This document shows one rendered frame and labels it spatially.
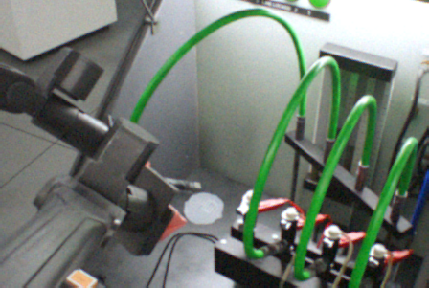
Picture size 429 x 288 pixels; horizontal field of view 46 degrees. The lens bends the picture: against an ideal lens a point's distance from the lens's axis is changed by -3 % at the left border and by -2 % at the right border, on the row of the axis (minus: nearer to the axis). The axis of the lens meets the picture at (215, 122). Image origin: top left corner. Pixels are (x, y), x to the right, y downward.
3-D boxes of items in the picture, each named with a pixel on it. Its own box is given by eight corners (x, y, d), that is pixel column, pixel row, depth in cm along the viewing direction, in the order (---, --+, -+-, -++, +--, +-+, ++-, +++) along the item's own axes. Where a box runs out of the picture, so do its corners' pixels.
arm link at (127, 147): (27, 209, 51) (100, 254, 51) (86, 113, 50) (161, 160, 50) (59, 185, 62) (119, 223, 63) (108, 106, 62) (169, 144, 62)
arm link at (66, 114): (23, 117, 78) (26, 121, 73) (47, 78, 78) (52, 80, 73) (61, 139, 81) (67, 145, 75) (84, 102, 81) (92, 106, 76)
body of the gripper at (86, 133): (117, 119, 85) (79, 95, 82) (123, 144, 76) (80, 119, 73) (95, 148, 86) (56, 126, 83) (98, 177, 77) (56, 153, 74)
